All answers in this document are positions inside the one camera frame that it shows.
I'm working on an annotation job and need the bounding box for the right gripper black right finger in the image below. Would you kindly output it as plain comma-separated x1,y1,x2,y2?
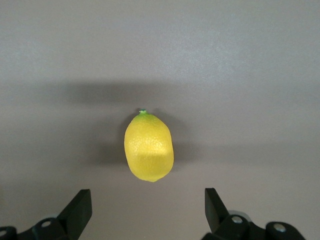
201,187,307,240

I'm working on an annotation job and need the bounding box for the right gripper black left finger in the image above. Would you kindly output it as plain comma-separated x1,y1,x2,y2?
0,189,93,240

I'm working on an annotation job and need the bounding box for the yellow lemon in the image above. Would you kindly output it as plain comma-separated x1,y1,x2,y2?
123,108,175,183

